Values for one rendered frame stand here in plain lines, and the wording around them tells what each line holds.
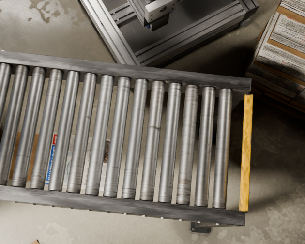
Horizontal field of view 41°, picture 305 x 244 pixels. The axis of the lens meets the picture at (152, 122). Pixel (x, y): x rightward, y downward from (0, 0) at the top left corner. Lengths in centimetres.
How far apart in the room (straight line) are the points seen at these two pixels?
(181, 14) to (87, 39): 59
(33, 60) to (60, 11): 104
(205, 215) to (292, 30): 82
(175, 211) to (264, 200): 98
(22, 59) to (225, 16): 120
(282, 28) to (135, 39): 84
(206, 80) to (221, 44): 99
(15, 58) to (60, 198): 56
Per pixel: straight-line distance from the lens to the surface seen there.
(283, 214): 239
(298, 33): 179
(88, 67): 158
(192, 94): 155
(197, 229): 227
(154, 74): 156
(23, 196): 150
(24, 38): 259
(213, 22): 234
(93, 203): 146
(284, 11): 171
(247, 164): 150
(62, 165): 149
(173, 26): 232
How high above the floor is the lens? 225
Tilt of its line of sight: 75 degrees down
